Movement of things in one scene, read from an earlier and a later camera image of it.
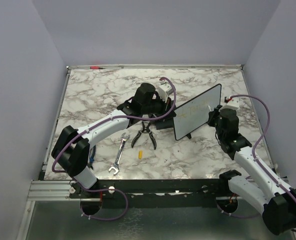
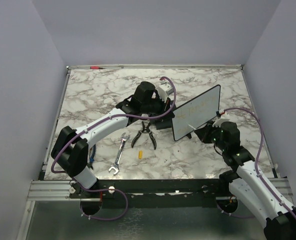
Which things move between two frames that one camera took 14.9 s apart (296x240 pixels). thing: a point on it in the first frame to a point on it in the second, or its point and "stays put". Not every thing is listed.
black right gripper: [213, 114] to [203, 133]
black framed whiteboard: [193, 113] stays put
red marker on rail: [96, 67] stays put
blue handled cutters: [91, 157] stays put
